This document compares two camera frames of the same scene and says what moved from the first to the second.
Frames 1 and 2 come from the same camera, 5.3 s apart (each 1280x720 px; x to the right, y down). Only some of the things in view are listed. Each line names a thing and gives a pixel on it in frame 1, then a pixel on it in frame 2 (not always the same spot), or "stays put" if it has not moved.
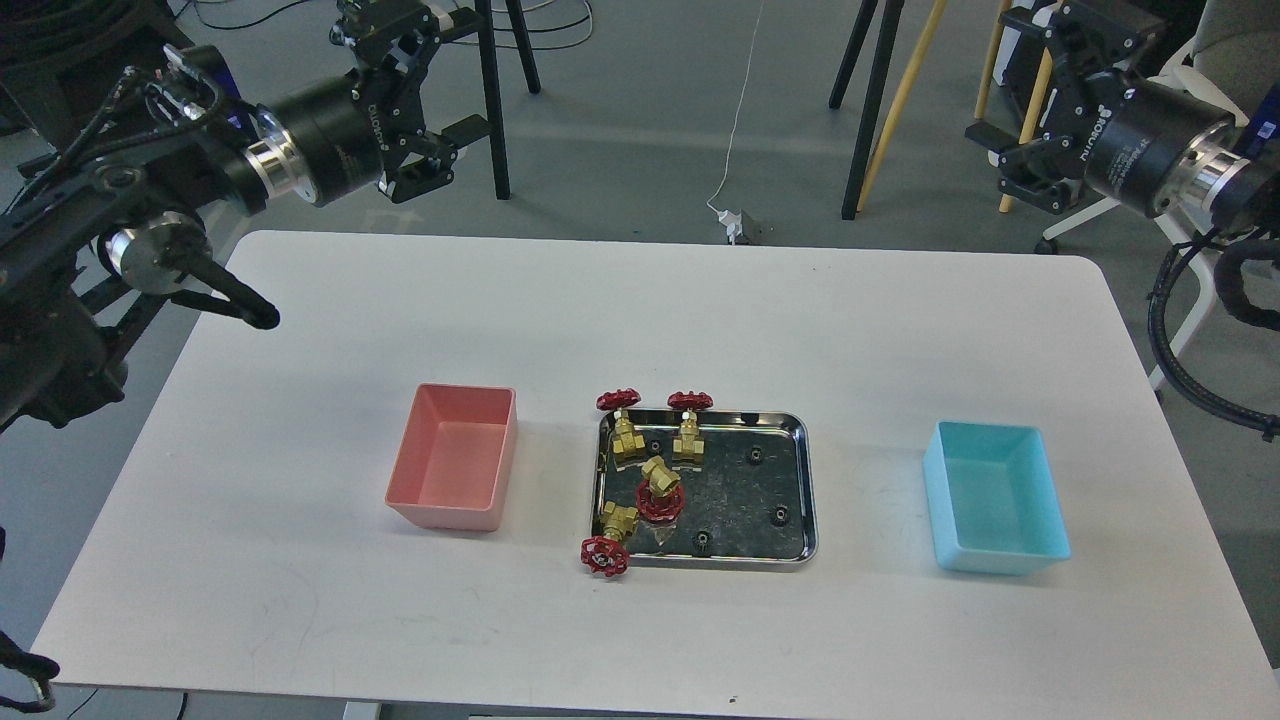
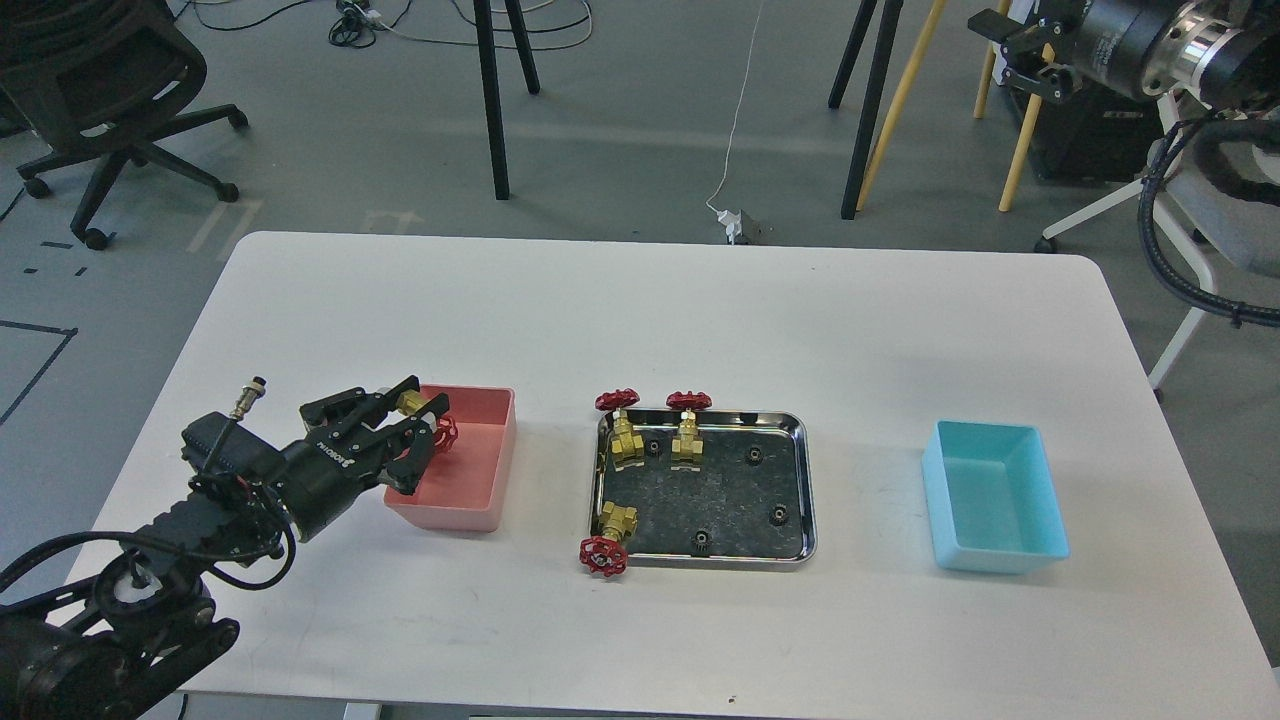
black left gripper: (326, 139) to (318, 477)
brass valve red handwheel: (659, 508) to (410, 401)
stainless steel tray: (750, 504) stays put
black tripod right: (890, 33) stays put
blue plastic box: (992, 499) stays put
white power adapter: (733, 222) stays put
